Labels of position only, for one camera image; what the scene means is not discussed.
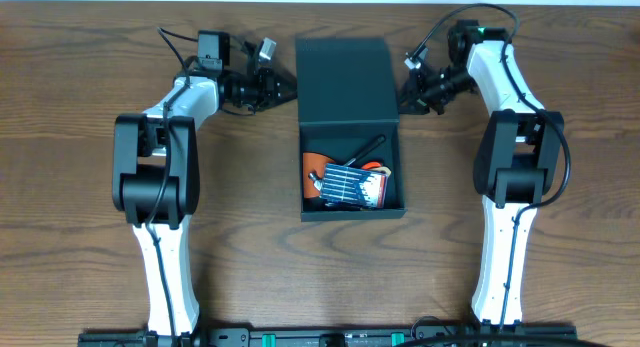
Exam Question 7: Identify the dark green box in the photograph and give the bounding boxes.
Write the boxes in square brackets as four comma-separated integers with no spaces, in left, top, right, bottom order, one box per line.
[295,37,406,222]

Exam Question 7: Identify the orange scraper wooden handle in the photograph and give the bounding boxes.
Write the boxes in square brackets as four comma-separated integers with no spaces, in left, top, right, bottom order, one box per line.
[302,152,391,199]

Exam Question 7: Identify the small steel claw hammer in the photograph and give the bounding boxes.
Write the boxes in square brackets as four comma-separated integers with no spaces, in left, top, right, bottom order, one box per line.
[308,135,386,191]

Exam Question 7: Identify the blue precision screwdriver set case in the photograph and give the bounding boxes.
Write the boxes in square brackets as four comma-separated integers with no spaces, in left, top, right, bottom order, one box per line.
[319,164,388,209]

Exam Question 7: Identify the red handled pliers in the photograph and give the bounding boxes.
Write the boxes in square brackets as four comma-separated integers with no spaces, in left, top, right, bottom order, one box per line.
[361,161,382,170]

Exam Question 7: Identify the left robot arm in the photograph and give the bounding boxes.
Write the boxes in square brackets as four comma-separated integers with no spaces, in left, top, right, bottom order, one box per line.
[112,30,297,346]

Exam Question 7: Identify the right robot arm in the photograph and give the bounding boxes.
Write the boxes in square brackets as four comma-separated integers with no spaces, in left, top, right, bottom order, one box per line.
[399,20,566,327]

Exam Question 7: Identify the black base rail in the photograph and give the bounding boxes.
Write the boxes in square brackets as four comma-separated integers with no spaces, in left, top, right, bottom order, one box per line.
[77,316,579,347]

